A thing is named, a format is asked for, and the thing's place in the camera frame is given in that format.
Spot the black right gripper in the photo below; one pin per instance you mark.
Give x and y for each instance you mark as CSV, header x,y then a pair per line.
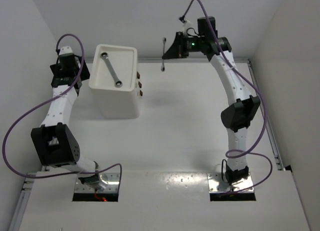
x,y
177,50

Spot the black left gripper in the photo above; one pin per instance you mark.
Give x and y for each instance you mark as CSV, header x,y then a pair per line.
x,y
84,75

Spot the small combination wrench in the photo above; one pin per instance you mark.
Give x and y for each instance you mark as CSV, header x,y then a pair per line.
x,y
164,40

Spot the large ratchet wrench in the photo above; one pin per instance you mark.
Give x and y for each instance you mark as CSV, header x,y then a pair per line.
x,y
117,82

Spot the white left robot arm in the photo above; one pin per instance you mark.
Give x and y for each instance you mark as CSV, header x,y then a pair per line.
x,y
54,142

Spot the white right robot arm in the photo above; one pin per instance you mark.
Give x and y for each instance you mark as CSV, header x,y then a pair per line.
x,y
242,105

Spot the white drawer cabinet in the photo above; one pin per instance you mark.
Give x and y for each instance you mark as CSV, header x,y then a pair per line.
x,y
113,102

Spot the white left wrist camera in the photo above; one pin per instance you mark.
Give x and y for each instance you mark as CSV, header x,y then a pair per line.
x,y
65,51

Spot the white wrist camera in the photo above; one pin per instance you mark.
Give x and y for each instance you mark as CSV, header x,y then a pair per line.
x,y
186,25
65,51

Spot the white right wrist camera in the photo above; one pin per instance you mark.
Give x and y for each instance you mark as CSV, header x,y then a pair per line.
x,y
186,25

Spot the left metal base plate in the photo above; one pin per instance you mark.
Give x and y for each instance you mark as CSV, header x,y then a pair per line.
x,y
110,181

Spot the metal base plate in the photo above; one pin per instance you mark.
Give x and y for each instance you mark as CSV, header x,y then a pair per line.
x,y
216,184
110,181

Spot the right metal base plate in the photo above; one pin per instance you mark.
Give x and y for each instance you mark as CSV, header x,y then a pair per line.
x,y
216,184

